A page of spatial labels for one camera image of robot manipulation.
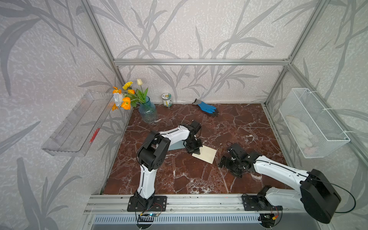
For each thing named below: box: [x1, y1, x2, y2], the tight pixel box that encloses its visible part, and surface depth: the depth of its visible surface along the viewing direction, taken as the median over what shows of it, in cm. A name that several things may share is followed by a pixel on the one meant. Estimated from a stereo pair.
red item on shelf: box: [89, 127, 101, 144], surface depth 65 cm
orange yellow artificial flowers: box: [111, 78, 149, 112], surface depth 88 cm
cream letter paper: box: [191, 144, 218, 165], surface depth 93 cm
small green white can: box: [161, 92, 173, 108], surface depth 118 cm
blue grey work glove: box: [191, 98, 219, 117], surface depth 118 cm
